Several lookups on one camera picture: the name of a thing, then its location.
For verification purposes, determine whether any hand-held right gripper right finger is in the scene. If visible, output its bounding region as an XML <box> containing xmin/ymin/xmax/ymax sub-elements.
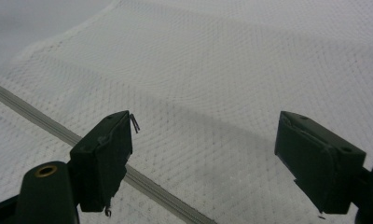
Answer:
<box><xmin>273</xmin><ymin>110</ymin><xmax>367</xmax><ymax>215</ymax></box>

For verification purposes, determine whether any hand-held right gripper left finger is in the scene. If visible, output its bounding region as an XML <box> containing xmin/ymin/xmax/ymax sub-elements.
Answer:
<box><xmin>69</xmin><ymin>110</ymin><xmax>141</xmax><ymax>217</ymax></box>

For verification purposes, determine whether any white cloth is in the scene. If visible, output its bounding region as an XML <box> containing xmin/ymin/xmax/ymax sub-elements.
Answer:
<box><xmin>0</xmin><ymin>0</ymin><xmax>373</xmax><ymax>224</ymax></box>

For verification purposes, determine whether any pale blue table mat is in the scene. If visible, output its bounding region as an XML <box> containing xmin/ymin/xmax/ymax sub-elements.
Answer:
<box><xmin>0</xmin><ymin>0</ymin><xmax>114</xmax><ymax>74</ymax></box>

